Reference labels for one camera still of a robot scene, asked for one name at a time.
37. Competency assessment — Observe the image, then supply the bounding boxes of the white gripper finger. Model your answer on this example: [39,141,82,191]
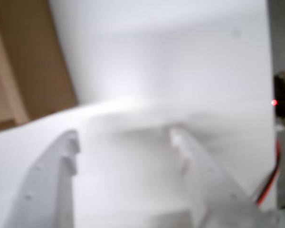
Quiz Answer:
[4,129,81,228]
[169,127,284,228]

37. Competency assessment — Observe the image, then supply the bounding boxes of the red black base wire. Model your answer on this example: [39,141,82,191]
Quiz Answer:
[255,139,281,208]

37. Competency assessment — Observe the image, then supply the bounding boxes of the brown cardboard box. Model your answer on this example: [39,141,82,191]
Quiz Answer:
[0,0,78,134]

